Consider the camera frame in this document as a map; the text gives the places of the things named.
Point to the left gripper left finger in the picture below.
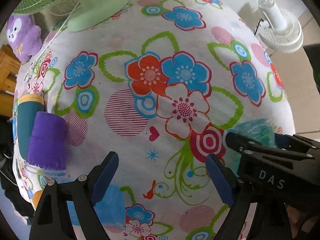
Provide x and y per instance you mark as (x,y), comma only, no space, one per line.
(89,190)

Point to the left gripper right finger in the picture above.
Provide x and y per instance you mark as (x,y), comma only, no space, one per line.
(234,193)

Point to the blue cup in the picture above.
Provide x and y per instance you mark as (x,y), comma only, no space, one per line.
(111,210)

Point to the purple cup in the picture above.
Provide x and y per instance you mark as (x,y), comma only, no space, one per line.
(47,144)

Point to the dark teal cup orange rim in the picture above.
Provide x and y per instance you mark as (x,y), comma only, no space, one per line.
(28,106)

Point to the floral tablecloth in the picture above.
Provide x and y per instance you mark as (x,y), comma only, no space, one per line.
(161,82)

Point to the white standing fan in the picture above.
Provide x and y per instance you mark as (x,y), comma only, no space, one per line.
(279,28)

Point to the wooden chair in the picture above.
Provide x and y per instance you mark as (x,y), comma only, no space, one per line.
(9,67)

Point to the purple plush toy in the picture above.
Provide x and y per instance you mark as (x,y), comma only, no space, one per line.
(24,36)

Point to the green desk fan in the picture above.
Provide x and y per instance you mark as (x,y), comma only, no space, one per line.
(84,14)

